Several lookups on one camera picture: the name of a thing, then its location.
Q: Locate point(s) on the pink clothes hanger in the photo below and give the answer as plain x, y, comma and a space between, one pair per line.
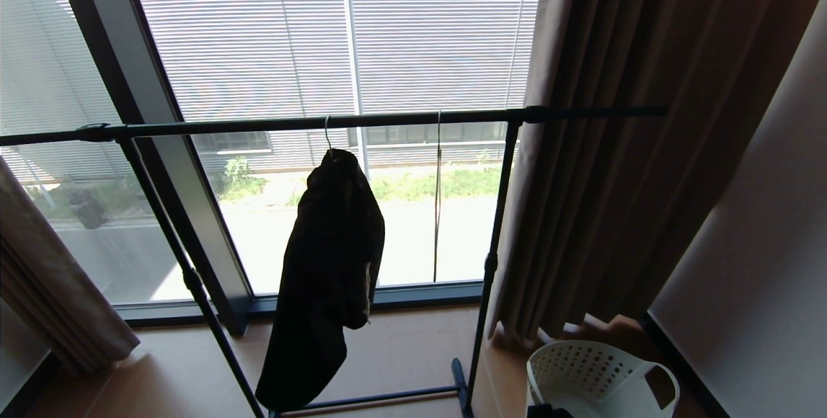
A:
327, 134
437, 211

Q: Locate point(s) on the black garment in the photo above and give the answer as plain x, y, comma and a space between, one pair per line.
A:
329, 263

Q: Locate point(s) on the heap of clothes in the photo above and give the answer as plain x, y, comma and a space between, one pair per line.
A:
549, 411

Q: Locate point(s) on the black clothes rack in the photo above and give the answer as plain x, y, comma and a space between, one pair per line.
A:
291, 124

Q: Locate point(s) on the white laundry basket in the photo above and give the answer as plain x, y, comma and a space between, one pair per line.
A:
581, 373

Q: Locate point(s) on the window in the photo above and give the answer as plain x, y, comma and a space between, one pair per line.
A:
271, 30

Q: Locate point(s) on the brown curtain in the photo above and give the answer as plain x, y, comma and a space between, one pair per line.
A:
52, 302
614, 114

